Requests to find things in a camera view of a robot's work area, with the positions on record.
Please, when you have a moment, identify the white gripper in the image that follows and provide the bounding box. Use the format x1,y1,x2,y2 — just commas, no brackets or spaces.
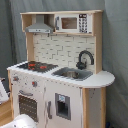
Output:
0,78,9,104

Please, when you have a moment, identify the white oven door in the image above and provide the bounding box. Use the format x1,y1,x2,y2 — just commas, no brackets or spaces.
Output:
12,88,44,128

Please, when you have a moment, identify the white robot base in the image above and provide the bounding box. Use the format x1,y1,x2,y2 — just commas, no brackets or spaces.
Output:
0,114,37,128

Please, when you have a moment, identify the wooden toy kitchen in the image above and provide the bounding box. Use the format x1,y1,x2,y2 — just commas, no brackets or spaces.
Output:
8,10,115,128

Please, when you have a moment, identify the left red stove knob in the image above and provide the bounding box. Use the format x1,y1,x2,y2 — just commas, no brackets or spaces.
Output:
13,76,19,81

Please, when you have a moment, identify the red stove knob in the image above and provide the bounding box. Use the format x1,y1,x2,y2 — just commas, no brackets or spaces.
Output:
13,76,19,81
32,81,37,87

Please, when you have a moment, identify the right red stove knob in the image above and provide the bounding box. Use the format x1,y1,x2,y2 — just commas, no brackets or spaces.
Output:
32,81,37,87

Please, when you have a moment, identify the black toy stovetop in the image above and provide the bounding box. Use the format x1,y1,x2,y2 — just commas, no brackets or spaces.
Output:
20,61,56,73

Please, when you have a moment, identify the white cabinet door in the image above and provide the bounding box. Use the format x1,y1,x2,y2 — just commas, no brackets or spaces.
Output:
45,82,82,128

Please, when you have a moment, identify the grey toy sink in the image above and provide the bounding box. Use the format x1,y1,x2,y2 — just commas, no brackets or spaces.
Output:
53,67,92,81

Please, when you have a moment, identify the grey range hood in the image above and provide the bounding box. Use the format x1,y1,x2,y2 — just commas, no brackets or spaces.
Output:
25,15,54,34

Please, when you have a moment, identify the black toy faucet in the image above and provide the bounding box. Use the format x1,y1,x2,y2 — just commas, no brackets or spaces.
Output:
75,50,95,71

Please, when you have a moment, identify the toy microwave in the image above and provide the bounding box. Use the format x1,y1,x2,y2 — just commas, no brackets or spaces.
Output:
55,14,93,33

